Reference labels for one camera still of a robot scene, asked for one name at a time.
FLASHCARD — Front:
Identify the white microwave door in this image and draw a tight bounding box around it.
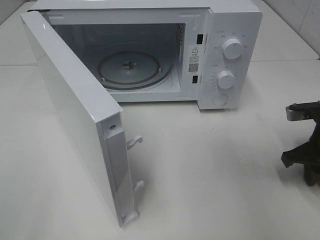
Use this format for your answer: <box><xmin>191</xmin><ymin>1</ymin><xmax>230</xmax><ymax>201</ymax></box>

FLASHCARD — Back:
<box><xmin>21</xmin><ymin>11</ymin><xmax>145</xmax><ymax>227</ymax></box>

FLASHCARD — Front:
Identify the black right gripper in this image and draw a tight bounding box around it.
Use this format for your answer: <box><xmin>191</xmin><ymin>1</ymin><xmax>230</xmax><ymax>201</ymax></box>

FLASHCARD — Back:
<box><xmin>280</xmin><ymin>117</ymin><xmax>320</xmax><ymax>187</ymax></box>

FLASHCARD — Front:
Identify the white microwave oven body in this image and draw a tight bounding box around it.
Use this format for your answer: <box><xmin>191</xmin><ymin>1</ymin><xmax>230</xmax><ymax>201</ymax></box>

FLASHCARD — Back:
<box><xmin>26</xmin><ymin>0</ymin><xmax>263</xmax><ymax>110</ymax></box>

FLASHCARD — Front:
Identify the round white door button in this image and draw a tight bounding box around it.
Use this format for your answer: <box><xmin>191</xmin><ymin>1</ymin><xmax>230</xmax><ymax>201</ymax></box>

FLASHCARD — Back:
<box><xmin>212</xmin><ymin>93</ymin><xmax>228</xmax><ymax>106</ymax></box>

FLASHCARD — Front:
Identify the upper white power knob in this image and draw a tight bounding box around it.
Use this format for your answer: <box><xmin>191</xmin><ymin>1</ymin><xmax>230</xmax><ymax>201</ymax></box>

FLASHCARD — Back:
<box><xmin>222</xmin><ymin>36</ymin><xmax>244</xmax><ymax>60</ymax></box>

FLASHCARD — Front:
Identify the lower white timer knob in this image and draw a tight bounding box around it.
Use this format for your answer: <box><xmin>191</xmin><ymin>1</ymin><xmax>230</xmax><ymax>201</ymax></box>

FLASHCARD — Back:
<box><xmin>217</xmin><ymin>70</ymin><xmax>236</xmax><ymax>89</ymax></box>

